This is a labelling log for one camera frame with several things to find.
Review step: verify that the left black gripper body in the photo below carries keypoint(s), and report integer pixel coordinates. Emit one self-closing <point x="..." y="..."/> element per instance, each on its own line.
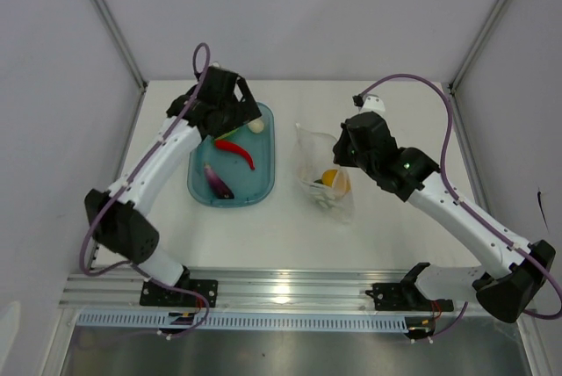
<point x="230" y="120"/>

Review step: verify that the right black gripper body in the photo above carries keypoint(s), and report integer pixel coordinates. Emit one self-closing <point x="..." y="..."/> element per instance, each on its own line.
<point x="346" y="155"/>

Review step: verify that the light green chayote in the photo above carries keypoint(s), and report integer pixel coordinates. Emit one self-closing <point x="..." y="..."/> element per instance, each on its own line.
<point x="227" y="135"/>

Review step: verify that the red chili pepper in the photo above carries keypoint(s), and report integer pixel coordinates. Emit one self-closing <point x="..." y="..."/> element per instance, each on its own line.
<point x="233" y="148"/>

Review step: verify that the yellow orange fruit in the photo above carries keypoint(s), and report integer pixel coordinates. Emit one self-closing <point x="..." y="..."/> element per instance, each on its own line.
<point x="329" y="176"/>

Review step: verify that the clear zip top bag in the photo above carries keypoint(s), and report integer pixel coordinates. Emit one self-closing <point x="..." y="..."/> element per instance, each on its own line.
<point x="311" y="156"/>

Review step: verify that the purple eggplant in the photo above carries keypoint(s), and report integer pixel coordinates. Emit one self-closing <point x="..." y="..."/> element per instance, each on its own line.
<point x="218" y="187"/>

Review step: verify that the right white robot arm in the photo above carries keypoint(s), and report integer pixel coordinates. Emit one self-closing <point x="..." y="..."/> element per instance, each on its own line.
<point x="511" y="269"/>

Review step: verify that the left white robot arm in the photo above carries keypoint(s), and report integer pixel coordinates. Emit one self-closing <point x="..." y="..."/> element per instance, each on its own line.
<point x="219" y="103"/>

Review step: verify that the white egg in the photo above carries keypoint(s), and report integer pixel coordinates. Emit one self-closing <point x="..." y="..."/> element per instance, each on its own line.
<point x="256" y="126"/>

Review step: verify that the blue plastic tray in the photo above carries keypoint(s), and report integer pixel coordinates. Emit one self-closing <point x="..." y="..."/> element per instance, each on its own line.
<point x="249" y="184"/>

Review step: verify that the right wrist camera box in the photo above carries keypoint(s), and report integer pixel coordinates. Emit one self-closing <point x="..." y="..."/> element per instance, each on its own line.
<point x="369" y="103"/>

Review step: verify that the aluminium mounting rail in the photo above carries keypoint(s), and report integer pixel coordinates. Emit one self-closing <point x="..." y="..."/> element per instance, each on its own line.
<point x="246" y="291"/>

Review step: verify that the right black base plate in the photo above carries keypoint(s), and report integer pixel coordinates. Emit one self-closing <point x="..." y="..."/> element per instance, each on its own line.
<point x="394" y="297"/>

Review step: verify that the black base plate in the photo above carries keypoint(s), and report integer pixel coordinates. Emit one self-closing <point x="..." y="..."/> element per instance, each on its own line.
<point x="394" y="297"/>
<point x="153" y="295"/>

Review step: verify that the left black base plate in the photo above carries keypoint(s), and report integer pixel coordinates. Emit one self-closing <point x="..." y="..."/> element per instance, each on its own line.
<point x="153" y="295"/>

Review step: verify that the left aluminium frame post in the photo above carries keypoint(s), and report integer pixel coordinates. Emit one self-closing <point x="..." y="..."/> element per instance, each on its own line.
<point x="122" y="47"/>

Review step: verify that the aluminium frame post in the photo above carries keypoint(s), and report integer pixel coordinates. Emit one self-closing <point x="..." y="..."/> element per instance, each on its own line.
<point x="485" y="32"/>
<point x="122" y="47"/>

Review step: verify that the right aluminium frame post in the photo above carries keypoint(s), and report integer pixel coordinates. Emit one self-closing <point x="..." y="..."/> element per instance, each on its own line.
<point x="485" y="32"/>

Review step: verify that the white slotted cable duct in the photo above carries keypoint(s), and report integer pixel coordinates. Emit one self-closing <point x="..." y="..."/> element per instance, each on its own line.
<point x="243" y="321"/>

